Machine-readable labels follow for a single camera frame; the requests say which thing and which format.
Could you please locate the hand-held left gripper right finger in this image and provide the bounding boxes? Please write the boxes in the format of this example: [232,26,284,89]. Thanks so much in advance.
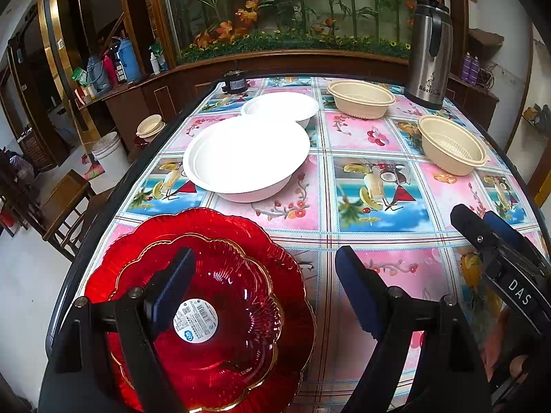
[335,245,493,413]

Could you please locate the green packet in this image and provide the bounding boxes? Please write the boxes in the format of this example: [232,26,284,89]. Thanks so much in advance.
[71,67,93,89]

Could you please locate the blue water jug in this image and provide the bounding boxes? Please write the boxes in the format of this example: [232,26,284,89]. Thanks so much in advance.
[86,56,110,94]

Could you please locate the printed fruit tablecloth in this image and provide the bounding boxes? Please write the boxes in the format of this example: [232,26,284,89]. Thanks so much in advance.
[82,75,545,413]

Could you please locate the large white bowl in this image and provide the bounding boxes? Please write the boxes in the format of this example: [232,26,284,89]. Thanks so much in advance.
[183,117,311,204]

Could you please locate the white bucket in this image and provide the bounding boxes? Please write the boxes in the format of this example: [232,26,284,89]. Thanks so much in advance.
[91,132,131,176]

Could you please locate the stainless steel thermos jug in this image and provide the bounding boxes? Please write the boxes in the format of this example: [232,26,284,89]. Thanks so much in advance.
[402,0,455,111]

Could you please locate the small red glass plate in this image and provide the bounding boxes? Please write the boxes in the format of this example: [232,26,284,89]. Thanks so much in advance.
[107,232,285,390]

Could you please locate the wooden cabinet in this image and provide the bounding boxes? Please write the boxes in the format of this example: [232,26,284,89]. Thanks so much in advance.
[73,0,500,156]

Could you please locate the blue thermos flask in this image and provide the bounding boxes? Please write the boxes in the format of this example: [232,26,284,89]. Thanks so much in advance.
[118,38,142,83]

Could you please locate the large red glass plate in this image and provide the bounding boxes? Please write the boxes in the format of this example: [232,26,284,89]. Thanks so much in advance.
[84,207,317,413]

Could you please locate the red bottle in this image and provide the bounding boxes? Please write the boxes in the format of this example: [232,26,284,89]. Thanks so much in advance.
[102,50,119,87]

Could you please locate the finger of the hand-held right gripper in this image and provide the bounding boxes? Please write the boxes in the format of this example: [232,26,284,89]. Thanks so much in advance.
[450,203,496,250]
[482,211,528,250]

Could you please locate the small black jar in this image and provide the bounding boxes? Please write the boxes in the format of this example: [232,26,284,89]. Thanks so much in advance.
[221,70,249,94]

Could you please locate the small white bowl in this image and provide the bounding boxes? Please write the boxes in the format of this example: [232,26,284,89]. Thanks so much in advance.
[240,92,320,130]

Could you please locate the beige plastic bowl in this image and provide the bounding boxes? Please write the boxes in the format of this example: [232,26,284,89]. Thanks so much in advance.
[417,114,491,177]
[326,80,397,120]

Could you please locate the stacked beige bowls on stool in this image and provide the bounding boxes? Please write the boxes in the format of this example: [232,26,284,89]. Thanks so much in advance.
[136,114,165,140]

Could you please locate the artificial flower display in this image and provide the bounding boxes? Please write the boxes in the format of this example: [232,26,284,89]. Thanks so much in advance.
[159,0,444,63]

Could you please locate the wicker basket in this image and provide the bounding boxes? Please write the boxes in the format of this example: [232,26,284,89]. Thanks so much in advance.
[19,131,56,172]

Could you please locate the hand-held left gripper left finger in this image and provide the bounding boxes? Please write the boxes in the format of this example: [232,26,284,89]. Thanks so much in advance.
[41,247,199,413]

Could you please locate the wooden chair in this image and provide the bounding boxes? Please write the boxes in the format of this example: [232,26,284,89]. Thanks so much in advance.
[41,169,115,261]

